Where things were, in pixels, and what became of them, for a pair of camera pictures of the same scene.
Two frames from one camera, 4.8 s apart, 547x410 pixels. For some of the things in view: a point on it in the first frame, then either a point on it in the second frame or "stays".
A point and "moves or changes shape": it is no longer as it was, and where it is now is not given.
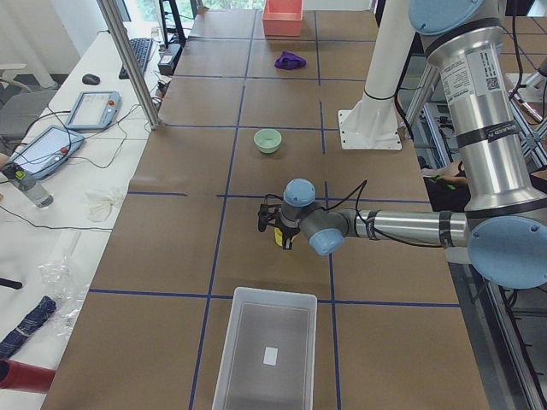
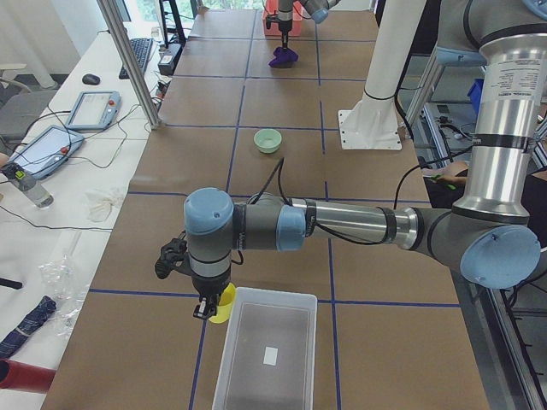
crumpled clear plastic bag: x=63 y=285 stays
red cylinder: x=25 y=377 stays
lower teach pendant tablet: x=45 y=149 stays
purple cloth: x=290 y=61 moves or changes shape
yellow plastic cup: x=279 y=236 moves or changes shape
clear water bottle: x=26 y=184 stays
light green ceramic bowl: x=267 y=139 stays
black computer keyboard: x=141 y=48 stays
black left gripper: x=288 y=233 → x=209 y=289
